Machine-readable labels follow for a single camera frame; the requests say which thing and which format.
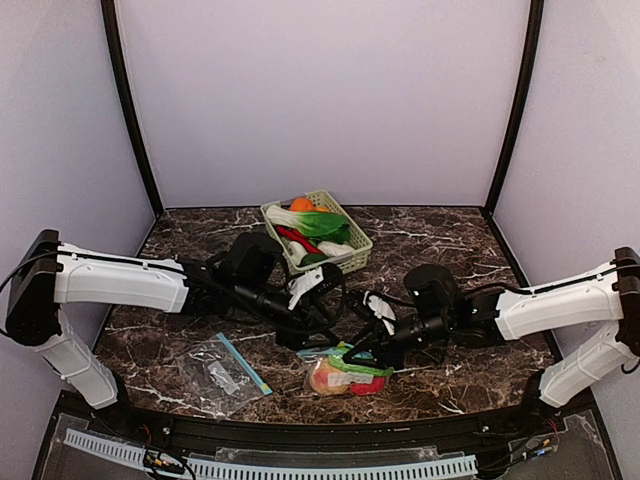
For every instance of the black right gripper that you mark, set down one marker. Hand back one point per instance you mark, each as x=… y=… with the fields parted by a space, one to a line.
x=385 y=340

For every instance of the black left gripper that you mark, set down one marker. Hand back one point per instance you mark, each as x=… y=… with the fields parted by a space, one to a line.
x=295 y=315

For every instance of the red toy apple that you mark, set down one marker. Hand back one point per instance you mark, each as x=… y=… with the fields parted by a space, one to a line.
x=366 y=385

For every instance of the clear zip bag blue zipper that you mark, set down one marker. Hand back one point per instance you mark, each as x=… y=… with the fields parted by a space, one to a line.
x=311 y=356

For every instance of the yellow peach toy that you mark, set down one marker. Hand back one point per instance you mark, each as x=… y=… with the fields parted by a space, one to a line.
x=326 y=380

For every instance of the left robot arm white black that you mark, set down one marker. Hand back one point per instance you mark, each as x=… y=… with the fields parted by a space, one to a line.
x=53 y=273

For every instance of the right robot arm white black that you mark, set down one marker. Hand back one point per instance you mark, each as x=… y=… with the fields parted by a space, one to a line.
x=492 y=315

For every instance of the spare clear zip bag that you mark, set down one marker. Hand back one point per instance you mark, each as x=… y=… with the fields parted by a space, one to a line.
x=219 y=380

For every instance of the dark green toy vegetable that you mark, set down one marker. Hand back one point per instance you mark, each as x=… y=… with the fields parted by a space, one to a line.
x=312 y=259

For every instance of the red chili pepper toy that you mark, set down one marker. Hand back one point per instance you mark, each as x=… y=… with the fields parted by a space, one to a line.
x=296 y=236

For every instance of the green white bok choy toy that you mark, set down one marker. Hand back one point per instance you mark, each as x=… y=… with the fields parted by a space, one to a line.
x=319 y=225

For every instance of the orange toy fruit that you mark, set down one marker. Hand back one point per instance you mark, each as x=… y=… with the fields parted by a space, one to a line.
x=304 y=204

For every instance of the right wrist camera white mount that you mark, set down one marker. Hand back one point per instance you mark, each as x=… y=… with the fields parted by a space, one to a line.
x=371 y=308

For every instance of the black front rail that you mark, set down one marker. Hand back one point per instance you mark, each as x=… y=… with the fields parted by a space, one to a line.
x=482 y=432

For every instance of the white slotted cable duct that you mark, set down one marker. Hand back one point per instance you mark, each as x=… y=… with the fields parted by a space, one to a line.
x=244 y=464

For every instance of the left black frame post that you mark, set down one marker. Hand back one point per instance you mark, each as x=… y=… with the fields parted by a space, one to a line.
x=128 y=109

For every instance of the black frame post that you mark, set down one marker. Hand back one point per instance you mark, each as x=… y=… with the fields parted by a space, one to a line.
x=525 y=74
x=128 y=109

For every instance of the right black frame post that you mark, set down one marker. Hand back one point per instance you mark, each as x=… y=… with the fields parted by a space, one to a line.
x=525 y=74

